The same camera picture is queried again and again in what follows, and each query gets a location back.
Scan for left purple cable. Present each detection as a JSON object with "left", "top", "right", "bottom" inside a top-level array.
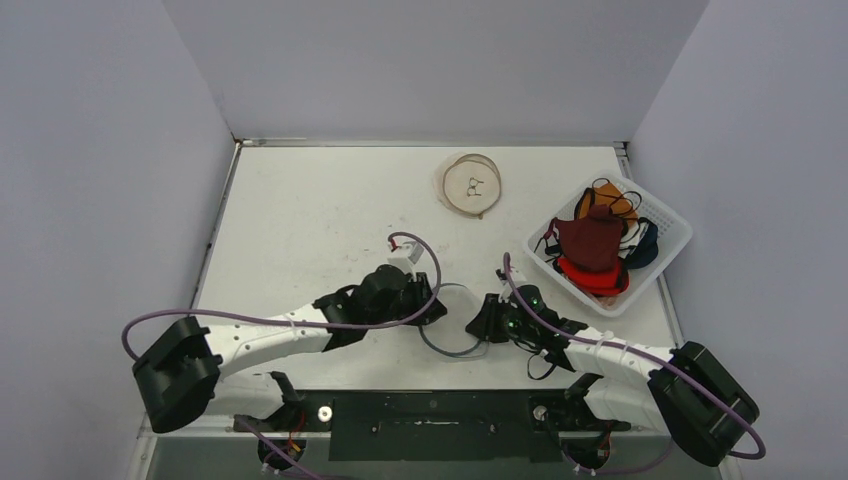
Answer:
[{"left": 121, "top": 231, "right": 444, "bottom": 362}]

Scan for purple cable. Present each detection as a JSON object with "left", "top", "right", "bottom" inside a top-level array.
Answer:
[
  {"left": 121, "top": 231, "right": 444, "bottom": 362},
  {"left": 502, "top": 252, "right": 767, "bottom": 462}
]

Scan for orange bra black straps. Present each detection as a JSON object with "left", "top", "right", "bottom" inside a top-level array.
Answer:
[{"left": 574, "top": 177, "right": 644, "bottom": 230}]

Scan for navy blue bra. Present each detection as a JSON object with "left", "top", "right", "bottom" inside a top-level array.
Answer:
[{"left": 623, "top": 220, "right": 659, "bottom": 270}]

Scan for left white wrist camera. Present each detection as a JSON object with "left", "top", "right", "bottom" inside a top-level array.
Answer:
[{"left": 387, "top": 241, "right": 425, "bottom": 277}]

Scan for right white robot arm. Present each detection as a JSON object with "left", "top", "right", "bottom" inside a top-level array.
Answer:
[{"left": 465, "top": 284, "right": 767, "bottom": 467}]

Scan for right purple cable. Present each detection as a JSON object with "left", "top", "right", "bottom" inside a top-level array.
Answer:
[{"left": 502, "top": 252, "right": 767, "bottom": 462}]

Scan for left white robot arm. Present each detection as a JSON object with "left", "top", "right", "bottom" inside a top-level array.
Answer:
[{"left": 130, "top": 264, "right": 448, "bottom": 434}]

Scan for maroon satin bra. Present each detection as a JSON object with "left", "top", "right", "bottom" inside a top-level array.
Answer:
[{"left": 547, "top": 205, "right": 627, "bottom": 272}]

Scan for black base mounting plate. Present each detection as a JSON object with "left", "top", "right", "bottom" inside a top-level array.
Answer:
[{"left": 233, "top": 389, "right": 631, "bottom": 463}]

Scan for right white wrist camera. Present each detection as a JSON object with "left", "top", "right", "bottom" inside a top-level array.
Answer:
[{"left": 496, "top": 267, "right": 528, "bottom": 302}]

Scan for blue-trim mesh laundry bag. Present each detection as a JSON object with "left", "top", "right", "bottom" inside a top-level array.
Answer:
[{"left": 418, "top": 282, "right": 489, "bottom": 361}]

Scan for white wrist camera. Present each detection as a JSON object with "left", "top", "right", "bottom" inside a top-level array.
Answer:
[
  {"left": 496, "top": 267, "right": 528, "bottom": 302},
  {"left": 387, "top": 241, "right": 425, "bottom": 277}
]

